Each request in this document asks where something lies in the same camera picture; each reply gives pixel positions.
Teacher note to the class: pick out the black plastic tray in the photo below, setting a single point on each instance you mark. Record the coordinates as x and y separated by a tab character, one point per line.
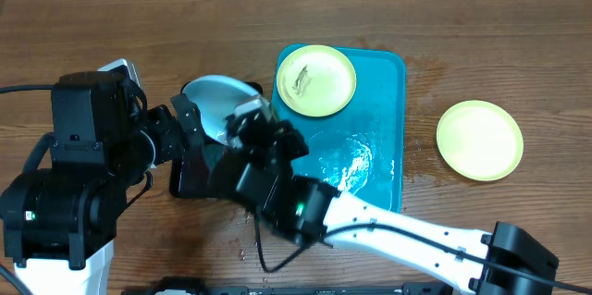
190	174

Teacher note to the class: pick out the yellow-green plate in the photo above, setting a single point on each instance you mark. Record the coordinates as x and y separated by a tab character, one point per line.
480	140
316	80

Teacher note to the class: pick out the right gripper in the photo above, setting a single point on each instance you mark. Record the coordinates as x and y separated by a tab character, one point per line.
289	130

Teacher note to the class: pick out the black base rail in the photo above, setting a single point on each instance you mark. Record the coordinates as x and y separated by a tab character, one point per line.
195	286

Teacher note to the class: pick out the teal plastic tray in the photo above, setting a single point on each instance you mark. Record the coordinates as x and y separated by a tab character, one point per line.
359	149

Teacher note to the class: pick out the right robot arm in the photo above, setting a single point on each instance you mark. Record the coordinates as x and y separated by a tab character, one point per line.
308	210

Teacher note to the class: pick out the light blue plate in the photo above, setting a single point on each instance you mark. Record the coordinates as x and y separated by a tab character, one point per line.
216	96

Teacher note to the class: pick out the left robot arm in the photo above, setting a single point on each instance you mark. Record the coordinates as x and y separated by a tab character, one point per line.
60	214

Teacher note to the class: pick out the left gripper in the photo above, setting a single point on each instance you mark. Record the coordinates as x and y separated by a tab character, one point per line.
159	121

